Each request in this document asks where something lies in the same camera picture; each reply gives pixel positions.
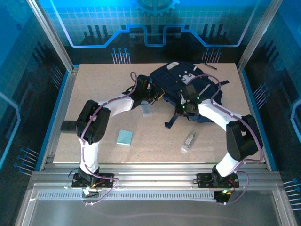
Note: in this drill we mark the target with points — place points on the clear glass cup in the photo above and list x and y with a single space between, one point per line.
146 111

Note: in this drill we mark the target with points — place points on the grey metal front panel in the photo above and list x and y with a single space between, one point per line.
152 212

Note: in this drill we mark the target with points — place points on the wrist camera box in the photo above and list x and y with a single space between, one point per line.
148 86
182 99

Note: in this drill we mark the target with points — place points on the aluminium side rail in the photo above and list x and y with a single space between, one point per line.
248 94
66 94

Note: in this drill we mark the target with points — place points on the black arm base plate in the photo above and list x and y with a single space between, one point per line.
105 180
204 180

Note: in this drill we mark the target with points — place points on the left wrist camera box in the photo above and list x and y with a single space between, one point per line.
148 86

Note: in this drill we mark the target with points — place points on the black pencil case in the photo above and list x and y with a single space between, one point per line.
68 127

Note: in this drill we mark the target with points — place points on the aluminium frame post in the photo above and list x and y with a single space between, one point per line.
258 35
56 40

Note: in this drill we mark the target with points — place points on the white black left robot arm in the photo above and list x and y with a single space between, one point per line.
117 106

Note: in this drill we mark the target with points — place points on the aluminium front rail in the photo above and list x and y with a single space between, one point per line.
155 176

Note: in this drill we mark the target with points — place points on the navy blue backpack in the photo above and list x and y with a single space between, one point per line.
164 77

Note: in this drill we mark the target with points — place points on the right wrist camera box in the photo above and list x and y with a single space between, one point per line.
182 99

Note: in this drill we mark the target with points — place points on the light blue sticky note pad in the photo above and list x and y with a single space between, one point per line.
124 137

